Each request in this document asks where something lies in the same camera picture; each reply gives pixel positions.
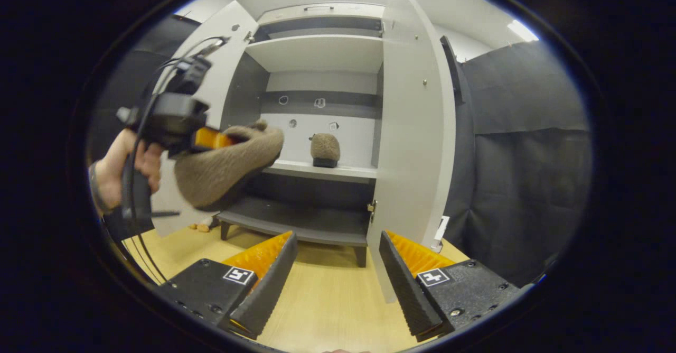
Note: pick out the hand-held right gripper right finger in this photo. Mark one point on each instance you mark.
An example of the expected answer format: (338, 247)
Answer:
(406, 289)

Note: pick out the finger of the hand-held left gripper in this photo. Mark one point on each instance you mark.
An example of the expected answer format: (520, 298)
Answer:
(214, 139)

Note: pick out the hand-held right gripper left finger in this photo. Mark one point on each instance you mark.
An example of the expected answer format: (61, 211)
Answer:
(269, 284)

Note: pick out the brown fuzzy shoe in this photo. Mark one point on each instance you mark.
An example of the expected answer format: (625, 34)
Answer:
(325, 147)
(227, 168)

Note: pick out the white cabinet door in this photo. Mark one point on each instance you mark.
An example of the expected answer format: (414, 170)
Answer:
(412, 157)
(222, 30)

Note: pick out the white and grey shoe cabinet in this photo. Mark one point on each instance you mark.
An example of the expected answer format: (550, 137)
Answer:
(317, 52)

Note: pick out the small ceiling light panel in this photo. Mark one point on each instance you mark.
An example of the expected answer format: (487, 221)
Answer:
(522, 30)

